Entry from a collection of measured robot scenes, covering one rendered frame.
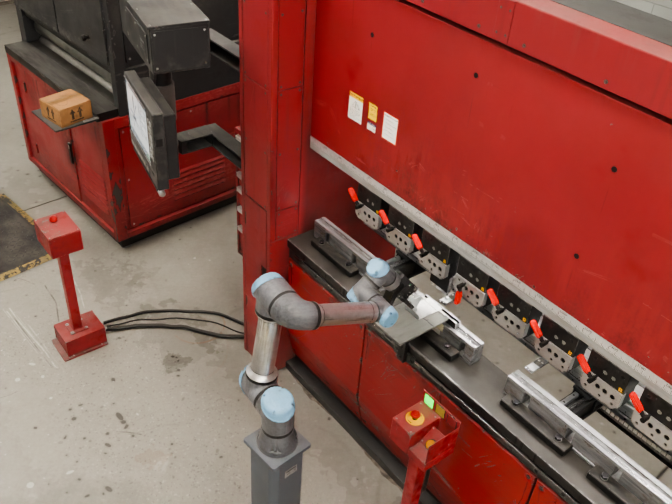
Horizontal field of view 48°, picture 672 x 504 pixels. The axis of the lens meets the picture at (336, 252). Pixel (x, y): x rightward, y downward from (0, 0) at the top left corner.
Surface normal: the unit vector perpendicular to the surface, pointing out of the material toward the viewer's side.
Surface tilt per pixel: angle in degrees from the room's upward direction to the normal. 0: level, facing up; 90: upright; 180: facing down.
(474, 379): 0
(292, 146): 90
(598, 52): 90
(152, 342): 0
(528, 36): 90
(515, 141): 90
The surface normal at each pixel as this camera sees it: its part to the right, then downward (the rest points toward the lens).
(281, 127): 0.61, 0.51
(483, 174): -0.79, 0.33
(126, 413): 0.06, -0.80
